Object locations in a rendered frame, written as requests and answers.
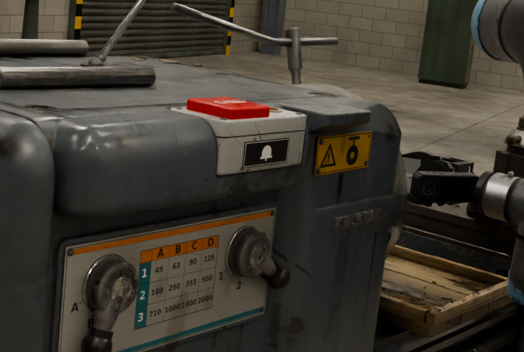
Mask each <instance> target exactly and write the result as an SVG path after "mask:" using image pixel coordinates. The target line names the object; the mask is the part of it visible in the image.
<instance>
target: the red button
mask: <svg viewBox="0 0 524 352"><path fill-rule="evenodd" d="M186 109H188V110H191V111H194V112H201V113H204V114H208V115H211V116H217V117H221V118H226V119H252V118H263V117H269V113H270V107H269V106H267V105H261V104H257V103H253V102H250V101H244V100H239V99H235V98H229V97H216V98H189V99H188V100H187V105H186Z"/></svg>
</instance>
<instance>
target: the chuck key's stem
mask: <svg viewBox="0 0 524 352"><path fill-rule="evenodd" d="M285 38H290V39H292V44H291V45H290V46H286V48H287V58H288V68H289V70H290V71H291V74H292V84H301V74H300V70H301V69H302V68H303V61H302V51H301V40H300V31H299V28H298V27H291V28H286V29H285Z"/></svg>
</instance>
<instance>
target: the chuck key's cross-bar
mask: <svg viewBox="0 0 524 352"><path fill-rule="evenodd" d="M170 10H172V11H173V12H177V13H180V14H183V15H184V16H188V17H191V18H194V19H195V20H199V21H202V22H205V23H208V24H210V25H213V26H216V27H219V28H221V29H224V30H228V31H230V32H233V33H235V34H239V35H242V36H244V37H248V38H250V39H253V40H255V41H259V42H261V43H264V44H267V45H270V46H290V45H291V44H292V39H290V38H272V37H268V36H266V35H263V34H260V33H257V32H255V31H253V30H249V29H246V28H245V27H241V26H238V25H236V24H234V23H230V22H228V21H225V20H221V19H219V18H217V17H214V16H211V15H208V14H206V13H203V12H200V11H197V10H195V9H191V8H189V7H186V6H184V5H180V4H178V3H176V2H173V3H172V4H171V5H170ZM300 40H301V46H312V45H337V44H338V39H337V38H336V37H311V38H300Z"/></svg>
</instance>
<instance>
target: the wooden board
mask: <svg viewBox="0 0 524 352"><path fill-rule="evenodd" d="M390 254H391V255H390ZM390 254H389V255H388V258H386V259H385V262H384V273H383V279H382V286H381V287H384V288H386V290H385V291H384V289H381V297H380V303H379V309H378V316H377V319H378V320H381V321H383V322H387V323H389V324H392V325H395V326H398V327H400V328H403V329H406V330H409V331H411V332H414V333H417V334H420V335H422V336H426V337H429V338H431V337H433V336H436V335H438V334H440V333H442V332H445V331H447V330H449V329H452V328H454V327H456V326H458V325H459V324H463V323H465V322H468V321H470V320H473V319H474V318H478V317H480V316H481V315H485V314H486V313H487V312H491V311H493V310H495V309H498V308H500V307H503V306H505V305H506V304H510V303H511V302H513V300H511V299H510V298H509V296H508V293H507V289H508V278H506V277H504V276H500V275H496V274H494V273H491V272H486V271H484V270H480V269H476V268H473V267H470V266H468V265H463V264H459V263H457V262H454V261H449V260H447V259H444V258H439V257H437V256H432V255H430V254H424V253H421V252H418V251H414V250H411V249H408V248H406V247H402V246H399V245H395V246H394V247H393V249H392V250H391V252H390ZM392 255H393V256H394V257H393V256H392ZM467 267H468V268H467ZM453 274H454V275H453ZM406 276H407V277H406ZM455 276H456V277H455ZM460 276H461V277H464V279H463V278H460ZM392 277H393V278H392ZM465 277H466V278H468V279H465ZM455 279H457V280H455ZM462 280H465V281H462ZM432 281H435V282H437V283H436V284H435V283H433V282H432ZM476 281H477V282H476ZM479 281H480V282H479ZM504 281H505V282H504ZM456 282H457V283H456ZM453 283H454V284H456V286H455V285H453ZM469 283H470V284H469ZM471 283H474V284H471ZM476 283H478V284H476ZM480 283H482V284H484V283H485V284H486V286H484V285H483V286H482V284H480ZM439 284H441V286H439ZM467 284H468V285H467ZM475 284H476V285H475ZM487 285H490V286H489V287H487ZM491 285H494V287H491ZM475 286H476V287H475ZM424 287H427V288H426V289H424ZM463 287H464V288H463ZM481 287H483V288H486V289H480V288H481ZM478 288H479V289H478ZM469 289H470V290H469ZM479 290H481V291H479ZM402 291H403V292H404V293H405V292H406V293H407V294H406V295H403V294H400V293H399V292H402ZM424 292H425V294H426V295H425V294H424ZM475 292H478V293H479V294H478V293H475ZM386 293H388V295H387V294H386ZM392 293H393V294H392ZM470 293H471V295H470ZM421 294H422V296H420V295H421ZM391 295H392V297H393V298H392V297H389V296H391ZM395 295H396V296H397V295H398V296H400V297H402V296H405V297H408V298H409V299H408V298H407V299H408V300H407V299H403V300H399V299H398V298H397V297H396V296H395ZM424 295H425V296H424ZM473 295H475V296H473ZM394 296H395V297H394ZM409 296H410V297H409ZM411 296H412V297H414V298H415V297H417V299H416V298H415V299H414V298H411ZM464 296H465V297H464ZM420 297H424V299H425V300H421V299H420ZM441 297H446V298H450V297H451V298H450V299H446V298H445V299H444V298H441ZM391 298H392V299H391ZM396 299H397V300H396ZM411 299H413V300H414V301H413V300H412V301H411ZM434 299H435V300H434ZM416 300H420V302H419V301H418V302H416ZM406 301H407V302H406ZM410 301H411V302H410ZM425 301H426V304H425V305H422V304H421V303H425ZM451 301H453V304H452V303H451ZM463 301H465V302H463ZM414 302H415V305H414V304H413V303H414ZM446 302H448V303H447V304H446ZM410 303H411V304H410ZM416 303H417V305H416ZM439 303H441V304H439ZM431 305H432V306H431ZM443 305H444V307H442V306H443ZM423 306H431V307H430V310H429V309H428V308H427V309H426V308H423ZM433 306H434V308H433ZM436 308H437V309H436ZM435 309H436V310H435ZM438 309H440V310H441V311H438ZM431 310H432V311H431ZM430 311H431V312H430Z"/></svg>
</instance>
